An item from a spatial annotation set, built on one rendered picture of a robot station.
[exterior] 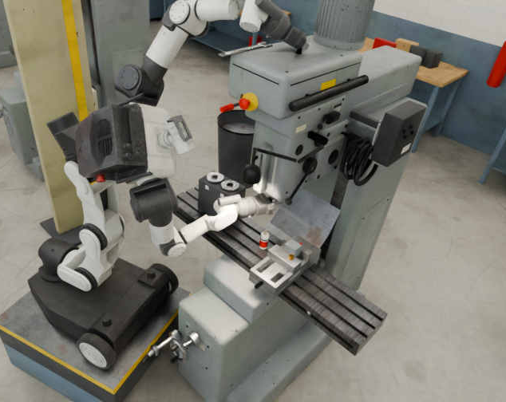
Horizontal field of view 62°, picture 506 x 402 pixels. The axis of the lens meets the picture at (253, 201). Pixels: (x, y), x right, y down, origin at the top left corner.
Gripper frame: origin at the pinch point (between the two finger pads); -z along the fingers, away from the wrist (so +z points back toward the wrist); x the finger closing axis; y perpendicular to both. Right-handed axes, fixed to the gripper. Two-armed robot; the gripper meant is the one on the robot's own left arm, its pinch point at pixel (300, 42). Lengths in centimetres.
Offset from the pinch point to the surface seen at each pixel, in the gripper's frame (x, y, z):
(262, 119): 1.7, -29.4, -2.6
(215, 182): -35, -75, -31
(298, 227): -7, -74, -72
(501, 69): -133, 113, -378
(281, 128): 10.3, -27.9, -4.7
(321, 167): 8, -36, -40
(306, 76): 15.7, -8.4, 3.7
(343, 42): 1.0, 8.9, -17.0
